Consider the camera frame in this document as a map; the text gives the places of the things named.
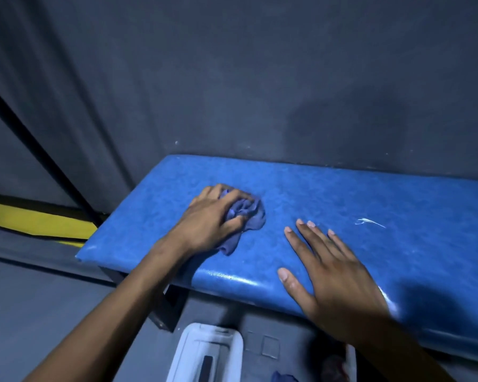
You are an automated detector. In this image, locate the blue cleaning cloth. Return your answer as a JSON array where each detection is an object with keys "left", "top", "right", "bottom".
[{"left": 217, "top": 188, "right": 267, "bottom": 257}]

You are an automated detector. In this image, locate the person's right hand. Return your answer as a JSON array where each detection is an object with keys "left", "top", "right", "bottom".
[{"left": 277, "top": 218, "right": 395, "bottom": 343}]

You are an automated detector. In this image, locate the person's left forearm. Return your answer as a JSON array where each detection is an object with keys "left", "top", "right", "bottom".
[{"left": 23, "top": 237, "right": 193, "bottom": 382}]

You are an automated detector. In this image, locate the white box lid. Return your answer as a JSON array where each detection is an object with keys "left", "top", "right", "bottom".
[{"left": 166, "top": 323, "right": 244, "bottom": 382}]

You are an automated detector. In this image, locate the blue padded bench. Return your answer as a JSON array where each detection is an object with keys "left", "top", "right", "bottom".
[{"left": 75, "top": 154, "right": 478, "bottom": 367}]

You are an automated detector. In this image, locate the pink spray bottle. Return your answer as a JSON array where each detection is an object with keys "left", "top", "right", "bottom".
[{"left": 320, "top": 344, "right": 358, "bottom": 382}]

